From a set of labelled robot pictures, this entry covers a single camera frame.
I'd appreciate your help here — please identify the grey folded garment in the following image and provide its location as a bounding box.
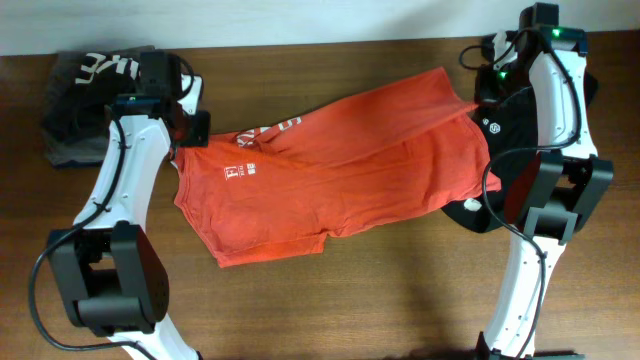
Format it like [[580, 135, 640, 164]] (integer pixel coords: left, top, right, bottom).
[[42, 45, 156, 167]]

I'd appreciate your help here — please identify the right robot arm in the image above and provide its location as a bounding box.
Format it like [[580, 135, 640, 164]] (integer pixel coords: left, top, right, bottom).
[[474, 2, 613, 359]]

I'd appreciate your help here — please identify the black t-shirt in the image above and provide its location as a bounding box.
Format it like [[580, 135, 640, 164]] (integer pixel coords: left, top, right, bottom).
[[440, 30, 600, 235]]

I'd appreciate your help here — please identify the black shirt with white letters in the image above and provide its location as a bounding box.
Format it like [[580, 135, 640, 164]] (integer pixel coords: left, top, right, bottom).
[[41, 47, 145, 144]]

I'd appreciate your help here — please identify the red t-shirt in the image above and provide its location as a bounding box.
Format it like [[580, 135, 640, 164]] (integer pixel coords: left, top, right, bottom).
[[174, 68, 501, 267]]

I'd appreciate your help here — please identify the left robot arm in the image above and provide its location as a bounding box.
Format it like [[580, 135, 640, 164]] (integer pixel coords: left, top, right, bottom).
[[38, 96, 210, 359]]

